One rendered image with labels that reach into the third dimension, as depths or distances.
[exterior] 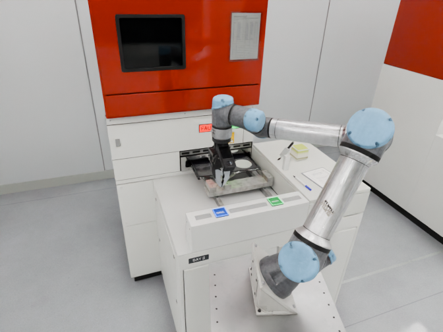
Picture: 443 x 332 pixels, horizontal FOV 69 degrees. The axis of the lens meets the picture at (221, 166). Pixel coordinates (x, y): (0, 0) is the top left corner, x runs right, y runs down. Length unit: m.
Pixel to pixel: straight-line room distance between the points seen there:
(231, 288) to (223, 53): 1.08
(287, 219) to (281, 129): 0.49
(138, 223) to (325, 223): 1.32
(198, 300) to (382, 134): 1.10
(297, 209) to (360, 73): 3.03
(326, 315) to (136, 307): 1.35
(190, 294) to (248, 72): 1.12
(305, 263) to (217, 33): 1.12
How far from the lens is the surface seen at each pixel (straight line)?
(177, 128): 1.76
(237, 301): 1.24
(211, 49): 1.64
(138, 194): 1.92
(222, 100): 1.12
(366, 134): 0.94
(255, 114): 1.07
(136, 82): 1.60
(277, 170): 1.72
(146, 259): 2.24
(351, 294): 2.50
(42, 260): 2.78
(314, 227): 0.97
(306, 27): 3.71
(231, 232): 1.40
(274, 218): 1.45
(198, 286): 1.56
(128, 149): 1.77
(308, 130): 1.14
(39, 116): 3.30
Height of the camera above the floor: 1.80
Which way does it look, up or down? 30 degrees down
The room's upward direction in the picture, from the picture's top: 2 degrees clockwise
